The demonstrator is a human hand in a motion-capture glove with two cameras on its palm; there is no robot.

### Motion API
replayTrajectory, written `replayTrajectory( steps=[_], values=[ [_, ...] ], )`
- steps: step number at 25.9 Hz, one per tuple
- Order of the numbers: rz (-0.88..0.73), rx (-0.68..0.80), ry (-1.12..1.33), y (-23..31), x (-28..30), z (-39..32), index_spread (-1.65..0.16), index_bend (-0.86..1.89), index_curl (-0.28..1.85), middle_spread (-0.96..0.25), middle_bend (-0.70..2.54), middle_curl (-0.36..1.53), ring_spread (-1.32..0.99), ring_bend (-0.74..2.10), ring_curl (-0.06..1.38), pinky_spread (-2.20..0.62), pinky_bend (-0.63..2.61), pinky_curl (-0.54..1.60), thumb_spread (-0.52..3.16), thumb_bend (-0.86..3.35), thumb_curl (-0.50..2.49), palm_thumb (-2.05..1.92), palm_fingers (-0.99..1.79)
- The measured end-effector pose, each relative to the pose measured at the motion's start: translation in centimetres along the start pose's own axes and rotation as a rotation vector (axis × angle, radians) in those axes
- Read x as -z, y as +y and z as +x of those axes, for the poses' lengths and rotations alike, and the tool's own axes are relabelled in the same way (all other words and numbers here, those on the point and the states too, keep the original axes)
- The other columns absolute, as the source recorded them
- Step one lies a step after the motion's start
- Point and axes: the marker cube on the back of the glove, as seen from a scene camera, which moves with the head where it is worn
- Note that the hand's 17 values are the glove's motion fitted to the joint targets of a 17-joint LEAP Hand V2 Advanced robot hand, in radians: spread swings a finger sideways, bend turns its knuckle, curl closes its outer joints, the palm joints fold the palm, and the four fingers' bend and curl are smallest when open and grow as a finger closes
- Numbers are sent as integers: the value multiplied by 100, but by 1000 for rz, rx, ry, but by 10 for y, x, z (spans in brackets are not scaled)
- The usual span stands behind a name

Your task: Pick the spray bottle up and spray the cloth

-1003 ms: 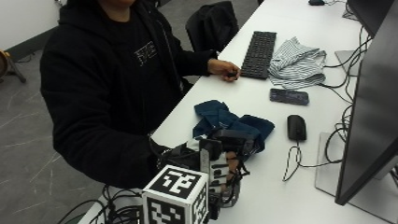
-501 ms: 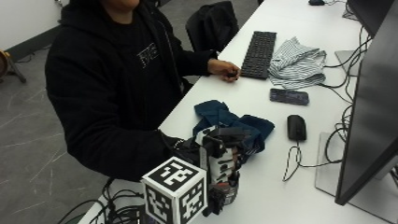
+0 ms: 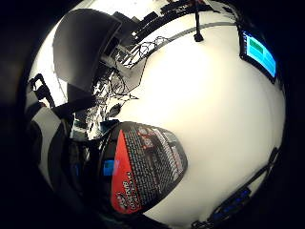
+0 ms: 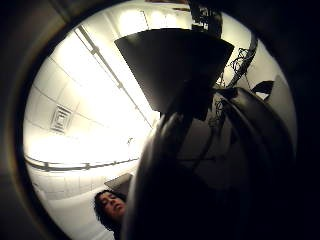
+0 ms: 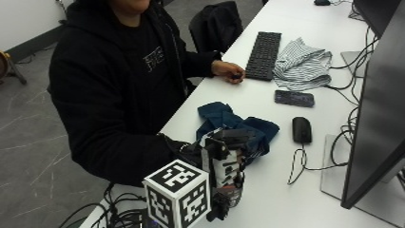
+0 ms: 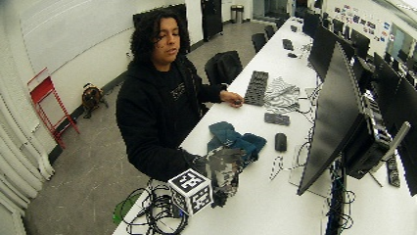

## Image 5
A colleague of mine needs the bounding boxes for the black keyboard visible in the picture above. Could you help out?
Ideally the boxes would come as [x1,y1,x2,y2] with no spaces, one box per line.
[244,30,284,82]

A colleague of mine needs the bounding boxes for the white cube of black markers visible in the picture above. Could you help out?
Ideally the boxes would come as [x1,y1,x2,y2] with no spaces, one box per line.
[142,159,214,228]

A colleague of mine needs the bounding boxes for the dark blue cloth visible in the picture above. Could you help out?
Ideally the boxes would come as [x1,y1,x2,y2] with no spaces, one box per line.
[195,101,282,165]

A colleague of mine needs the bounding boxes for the striped grey white cloth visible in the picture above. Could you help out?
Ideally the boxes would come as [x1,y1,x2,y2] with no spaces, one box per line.
[272,37,335,92]

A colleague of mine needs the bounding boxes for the black office chair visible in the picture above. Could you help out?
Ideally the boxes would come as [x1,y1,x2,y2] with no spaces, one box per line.
[188,0,244,55]

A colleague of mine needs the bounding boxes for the black smartphone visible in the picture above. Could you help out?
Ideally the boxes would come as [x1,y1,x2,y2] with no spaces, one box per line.
[274,89,318,108]

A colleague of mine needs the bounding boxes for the black computer mouse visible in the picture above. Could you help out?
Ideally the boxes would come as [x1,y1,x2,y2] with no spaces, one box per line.
[291,116,315,144]

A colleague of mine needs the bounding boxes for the grey monitor stand base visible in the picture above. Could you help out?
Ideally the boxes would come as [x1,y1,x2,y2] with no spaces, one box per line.
[319,133,405,228]

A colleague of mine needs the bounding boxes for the grey flat stand base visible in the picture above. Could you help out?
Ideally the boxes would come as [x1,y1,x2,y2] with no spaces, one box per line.
[340,50,369,79]

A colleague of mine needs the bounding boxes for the person's black hoodie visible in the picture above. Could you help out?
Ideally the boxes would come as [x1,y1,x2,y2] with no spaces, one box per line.
[47,0,223,188]

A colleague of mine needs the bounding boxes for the large black monitor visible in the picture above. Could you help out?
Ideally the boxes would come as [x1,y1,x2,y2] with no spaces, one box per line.
[341,0,405,210]

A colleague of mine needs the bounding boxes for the brown stool with black legs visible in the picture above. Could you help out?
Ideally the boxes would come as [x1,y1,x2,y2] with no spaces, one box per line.
[0,49,28,86]

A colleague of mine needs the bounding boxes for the black mouse cable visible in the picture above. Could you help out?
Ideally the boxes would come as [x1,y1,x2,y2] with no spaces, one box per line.
[288,142,349,186]

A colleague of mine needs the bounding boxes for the bundle of black hanging cables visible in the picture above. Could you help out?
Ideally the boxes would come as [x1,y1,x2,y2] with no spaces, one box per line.
[58,182,150,228]

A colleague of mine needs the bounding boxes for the bundle of black desk cables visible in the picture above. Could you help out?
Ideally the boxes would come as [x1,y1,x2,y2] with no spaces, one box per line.
[324,27,380,150]

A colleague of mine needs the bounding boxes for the black floor cable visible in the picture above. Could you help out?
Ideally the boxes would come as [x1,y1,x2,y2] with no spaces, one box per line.
[15,42,59,66]

